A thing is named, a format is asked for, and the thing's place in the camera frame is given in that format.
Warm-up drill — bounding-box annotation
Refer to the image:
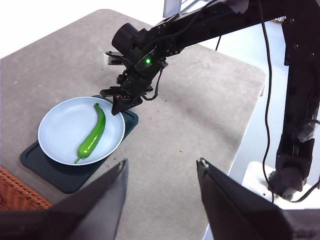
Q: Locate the long green pepper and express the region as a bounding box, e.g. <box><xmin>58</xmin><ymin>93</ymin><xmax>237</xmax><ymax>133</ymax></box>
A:
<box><xmin>74</xmin><ymin>102</ymin><xmax>107</xmax><ymax>165</ymax></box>

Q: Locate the short black cable loop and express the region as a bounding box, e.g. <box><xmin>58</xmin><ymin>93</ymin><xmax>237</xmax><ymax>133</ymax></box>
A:
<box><xmin>143</xmin><ymin>66</ymin><xmax>165</xmax><ymax>102</ymax></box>

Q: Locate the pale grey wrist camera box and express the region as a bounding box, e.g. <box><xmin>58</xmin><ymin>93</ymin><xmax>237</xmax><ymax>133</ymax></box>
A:
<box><xmin>103</xmin><ymin>50</ymin><xmax>124</xmax><ymax>66</ymax></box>

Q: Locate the black rectangular tray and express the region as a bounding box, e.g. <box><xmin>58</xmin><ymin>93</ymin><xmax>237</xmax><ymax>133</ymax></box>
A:
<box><xmin>19</xmin><ymin>94</ymin><xmax>139</xmax><ymax>195</ymax></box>

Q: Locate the long black hanging cable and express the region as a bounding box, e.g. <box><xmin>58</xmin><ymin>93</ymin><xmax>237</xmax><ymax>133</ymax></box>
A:
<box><xmin>258</xmin><ymin>0</ymin><xmax>276</xmax><ymax>204</ymax></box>

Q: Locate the black base cable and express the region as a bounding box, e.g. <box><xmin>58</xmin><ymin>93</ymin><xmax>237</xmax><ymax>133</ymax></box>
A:
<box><xmin>291</xmin><ymin>183</ymin><xmax>320</xmax><ymax>204</ymax></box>

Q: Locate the brown wicker basket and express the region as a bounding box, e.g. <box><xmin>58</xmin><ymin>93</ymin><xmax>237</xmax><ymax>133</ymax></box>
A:
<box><xmin>0</xmin><ymin>165</ymin><xmax>54</xmax><ymax>213</ymax></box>

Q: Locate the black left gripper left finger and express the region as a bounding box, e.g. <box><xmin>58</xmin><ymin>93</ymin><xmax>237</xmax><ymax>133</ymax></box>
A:
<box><xmin>0</xmin><ymin>159</ymin><xmax>130</xmax><ymax>240</ymax></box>

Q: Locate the white metal frame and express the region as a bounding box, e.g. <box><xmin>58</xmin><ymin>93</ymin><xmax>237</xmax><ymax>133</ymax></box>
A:
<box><xmin>162</xmin><ymin>0</ymin><xmax>194</xmax><ymax>19</ymax></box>

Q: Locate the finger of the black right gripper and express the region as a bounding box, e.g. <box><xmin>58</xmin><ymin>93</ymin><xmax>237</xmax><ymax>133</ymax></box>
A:
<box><xmin>112</xmin><ymin>95</ymin><xmax>144</xmax><ymax>116</ymax></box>
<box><xmin>110</xmin><ymin>95</ymin><xmax>131</xmax><ymax>116</ymax></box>

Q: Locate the light blue round plate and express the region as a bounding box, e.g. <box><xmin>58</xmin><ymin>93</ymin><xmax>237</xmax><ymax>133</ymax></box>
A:
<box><xmin>37</xmin><ymin>96</ymin><xmax>126</xmax><ymax>166</ymax></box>

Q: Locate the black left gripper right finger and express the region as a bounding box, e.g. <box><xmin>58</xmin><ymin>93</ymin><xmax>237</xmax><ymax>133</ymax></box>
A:
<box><xmin>196</xmin><ymin>157</ymin><xmax>320</xmax><ymax>240</ymax></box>

